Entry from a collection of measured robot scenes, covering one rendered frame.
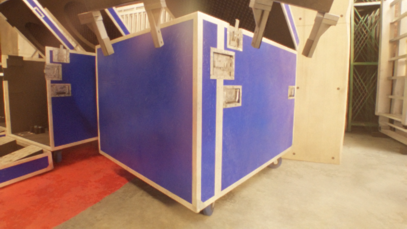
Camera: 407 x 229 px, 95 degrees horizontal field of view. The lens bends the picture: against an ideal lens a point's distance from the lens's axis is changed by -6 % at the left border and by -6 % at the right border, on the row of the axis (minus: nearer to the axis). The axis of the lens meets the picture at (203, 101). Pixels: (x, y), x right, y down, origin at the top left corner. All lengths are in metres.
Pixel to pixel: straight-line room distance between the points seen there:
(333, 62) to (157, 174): 1.65
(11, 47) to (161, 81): 4.25
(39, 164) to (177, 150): 1.26
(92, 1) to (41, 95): 2.33
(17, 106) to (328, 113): 2.99
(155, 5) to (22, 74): 2.36
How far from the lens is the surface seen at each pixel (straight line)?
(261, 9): 0.46
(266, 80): 1.27
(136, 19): 4.04
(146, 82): 1.04
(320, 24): 0.53
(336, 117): 2.05
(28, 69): 2.75
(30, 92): 2.75
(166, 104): 0.92
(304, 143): 2.06
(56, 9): 2.83
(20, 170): 1.88
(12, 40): 4.98
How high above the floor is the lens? 0.69
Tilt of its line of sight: 5 degrees down
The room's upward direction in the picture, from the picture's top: 1 degrees clockwise
